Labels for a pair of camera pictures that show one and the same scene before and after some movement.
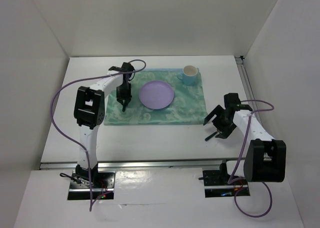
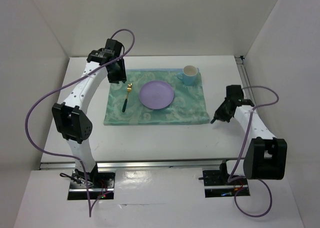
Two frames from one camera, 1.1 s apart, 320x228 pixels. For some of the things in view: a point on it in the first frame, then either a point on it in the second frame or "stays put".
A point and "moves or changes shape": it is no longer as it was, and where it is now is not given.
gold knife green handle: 210,135 moves or changes shape
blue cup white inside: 188,75 stays put
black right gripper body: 224,125 to 224,115
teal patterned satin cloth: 187,107 stays put
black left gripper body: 123,92 to 118,74
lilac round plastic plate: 156,94 stays put
